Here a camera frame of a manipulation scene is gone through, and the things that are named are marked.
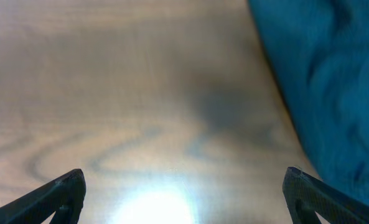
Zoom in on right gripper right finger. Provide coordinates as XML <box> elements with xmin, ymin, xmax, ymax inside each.
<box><xmin>283</xmin><ymin>167</ymin><xmax>369</xmax><ymax>224</ymax></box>

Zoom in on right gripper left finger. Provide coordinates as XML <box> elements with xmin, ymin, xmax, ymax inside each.
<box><xmin>0</xmin><ymin>169</ymin><xmax>86</xmax><ymax>224</ymax></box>

